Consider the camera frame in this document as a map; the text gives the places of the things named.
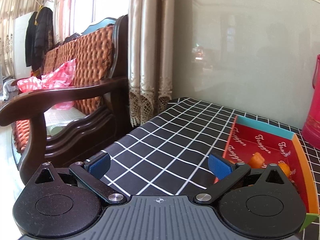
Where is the colourful cardboard box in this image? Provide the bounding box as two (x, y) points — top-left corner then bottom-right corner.
(222, 115), (319, 229)

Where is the dark wooden sofa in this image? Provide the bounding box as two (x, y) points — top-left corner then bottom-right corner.
(1, 15), (132, 184)

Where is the large middle orange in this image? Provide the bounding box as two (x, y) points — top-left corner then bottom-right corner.
(278, 162), (291, 178)

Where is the black white checkered tablecloth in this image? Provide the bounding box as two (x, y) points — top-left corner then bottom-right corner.
(86, 97), (320, 240)

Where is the white paper on sofa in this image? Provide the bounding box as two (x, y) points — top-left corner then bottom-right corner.
(44, 107), (86, 137)

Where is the red thermos flask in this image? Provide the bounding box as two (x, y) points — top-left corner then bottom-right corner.
(302, 55), (320, 149)

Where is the pink checkered plastic bag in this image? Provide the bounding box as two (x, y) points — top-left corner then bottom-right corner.
(17, 58), (77, 111)

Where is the black hanging coat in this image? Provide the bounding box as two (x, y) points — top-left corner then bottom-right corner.
(25, 7), (53, 73)

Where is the beige lace curtain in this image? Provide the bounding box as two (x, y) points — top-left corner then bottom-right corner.
(128, 0), (175, 126)

